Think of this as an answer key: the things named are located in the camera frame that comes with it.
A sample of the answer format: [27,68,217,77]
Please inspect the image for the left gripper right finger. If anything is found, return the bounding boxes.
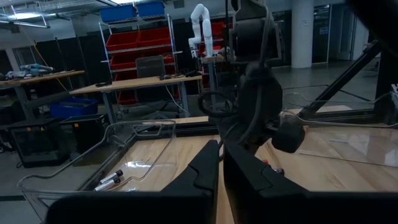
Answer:
[223,142,398,224]

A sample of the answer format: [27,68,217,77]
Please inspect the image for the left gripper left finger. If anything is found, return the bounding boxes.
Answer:
[45,139,221,224]

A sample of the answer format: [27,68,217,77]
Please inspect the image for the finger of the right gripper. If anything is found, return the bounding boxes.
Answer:
[271,123,306,154]

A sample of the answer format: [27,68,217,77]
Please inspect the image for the silver battery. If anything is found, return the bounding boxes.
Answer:
[99,169,124,185]
[94,177,121,192]

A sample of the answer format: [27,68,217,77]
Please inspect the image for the white building pillar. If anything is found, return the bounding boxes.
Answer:
[291,0,315,69]

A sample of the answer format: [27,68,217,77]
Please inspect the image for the red storage bin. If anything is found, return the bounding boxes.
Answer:
[211,21,234,38]
[138,27,172,48]
[105,30,140,52]
[109,52,137,71]

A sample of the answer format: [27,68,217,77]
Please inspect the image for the dark mesh chair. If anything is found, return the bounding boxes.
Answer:
[136,55,166,78]

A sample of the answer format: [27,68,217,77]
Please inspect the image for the wooden table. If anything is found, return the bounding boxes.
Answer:
[68,74,203,125]

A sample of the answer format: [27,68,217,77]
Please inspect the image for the blue floor crate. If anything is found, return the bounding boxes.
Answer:
[49,98,99,119]

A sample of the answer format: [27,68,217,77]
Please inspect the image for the blue storage bin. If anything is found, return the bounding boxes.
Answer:
[99,4,137,23]
[137,1,165,18]

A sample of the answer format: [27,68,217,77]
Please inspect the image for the wooden workbench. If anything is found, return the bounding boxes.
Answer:
[0,70,85,122]

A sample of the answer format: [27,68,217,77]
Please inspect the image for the black right camera cable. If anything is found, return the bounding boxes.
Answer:
[198,89,239,119]

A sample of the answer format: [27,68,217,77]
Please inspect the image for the wire shelf rack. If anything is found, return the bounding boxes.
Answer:
[98,14,185,118]

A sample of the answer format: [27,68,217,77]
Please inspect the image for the black printer enclosure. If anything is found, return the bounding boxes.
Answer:
[8,119,72,169]
[58,113,108,154]

